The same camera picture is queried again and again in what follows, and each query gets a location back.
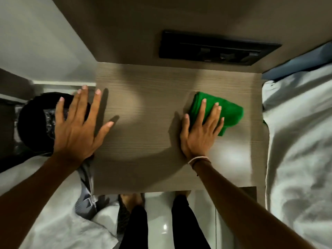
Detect black waste bin with liner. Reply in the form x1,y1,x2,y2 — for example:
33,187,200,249
17,92,92,156

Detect person's left foot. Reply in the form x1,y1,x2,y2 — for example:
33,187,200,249
119,193,145,213

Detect black wall switch panel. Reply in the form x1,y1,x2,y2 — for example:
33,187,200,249
159,29,283,67

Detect green cleaning cloth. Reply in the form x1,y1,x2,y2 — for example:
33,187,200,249
188,91,244,137

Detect white thread wristband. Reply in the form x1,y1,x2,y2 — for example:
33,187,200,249
188,156,211,167

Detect blue pillow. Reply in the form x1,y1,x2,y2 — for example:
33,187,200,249
261,49,332,81

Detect person's right forearm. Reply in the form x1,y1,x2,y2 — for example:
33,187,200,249
192,160,317,249

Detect white crumpled bed sheet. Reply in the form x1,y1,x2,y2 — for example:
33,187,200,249
0,155,122,249

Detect person's black trousers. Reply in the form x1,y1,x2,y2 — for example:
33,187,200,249
124,195,212,249

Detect person's right hand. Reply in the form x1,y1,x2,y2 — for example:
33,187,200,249
180,99,225,163

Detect person's left hand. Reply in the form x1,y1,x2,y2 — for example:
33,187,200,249
53,85,115,164

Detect grey striped fabric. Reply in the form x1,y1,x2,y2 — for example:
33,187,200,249
75,158,98,221

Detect person's left forearm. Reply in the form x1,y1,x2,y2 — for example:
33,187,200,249
0,153,95,249

